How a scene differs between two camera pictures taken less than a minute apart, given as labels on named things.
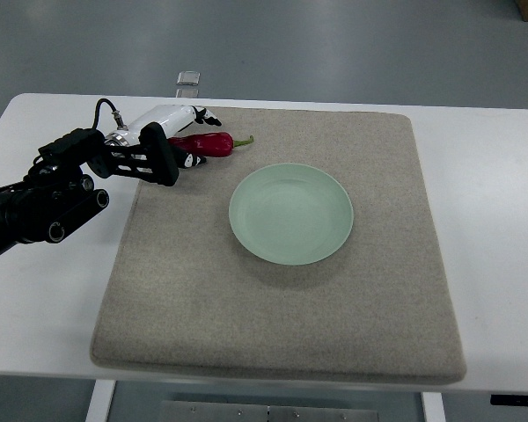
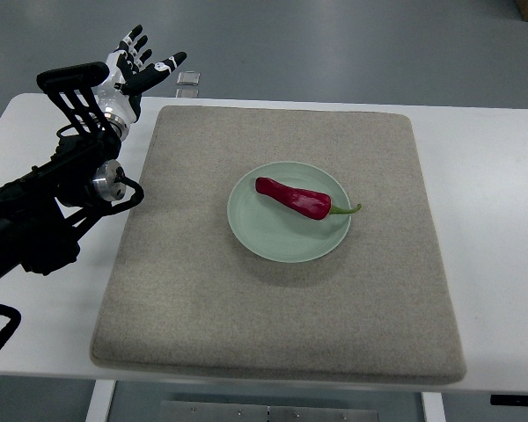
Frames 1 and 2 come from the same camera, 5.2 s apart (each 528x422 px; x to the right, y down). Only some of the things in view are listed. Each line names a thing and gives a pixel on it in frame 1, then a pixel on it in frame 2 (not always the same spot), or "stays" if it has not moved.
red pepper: [217, 144] → [316, 205]
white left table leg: [100, 400] stays
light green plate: [290, 214] stays
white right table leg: [434, 408] stays
